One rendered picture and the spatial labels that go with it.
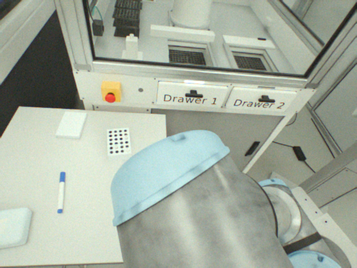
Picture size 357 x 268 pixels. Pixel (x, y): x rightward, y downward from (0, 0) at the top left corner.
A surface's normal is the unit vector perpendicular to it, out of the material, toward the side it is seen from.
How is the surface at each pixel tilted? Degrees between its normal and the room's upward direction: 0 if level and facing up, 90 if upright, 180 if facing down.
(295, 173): 0
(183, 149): 4
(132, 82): 90
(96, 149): 0
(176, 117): 90
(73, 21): 90
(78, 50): 90
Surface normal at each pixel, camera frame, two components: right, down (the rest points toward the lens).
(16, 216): 0.13, -0.63
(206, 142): 0.45, -0.65
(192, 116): 0.05, 0.77
